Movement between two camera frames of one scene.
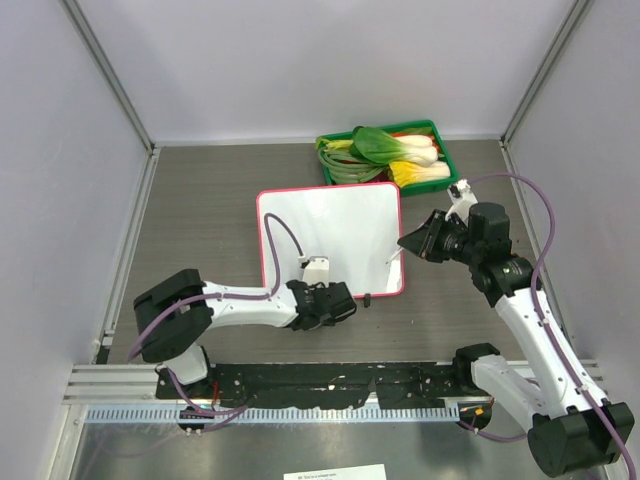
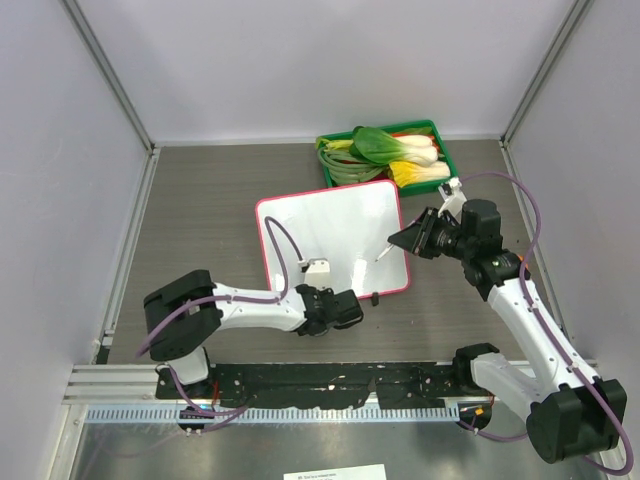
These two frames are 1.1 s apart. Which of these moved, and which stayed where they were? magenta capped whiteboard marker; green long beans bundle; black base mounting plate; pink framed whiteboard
Moved: magenta capped whiteboard marker
Stayed: green long beans bundle; black base mounting plate; pink framed whiteboard
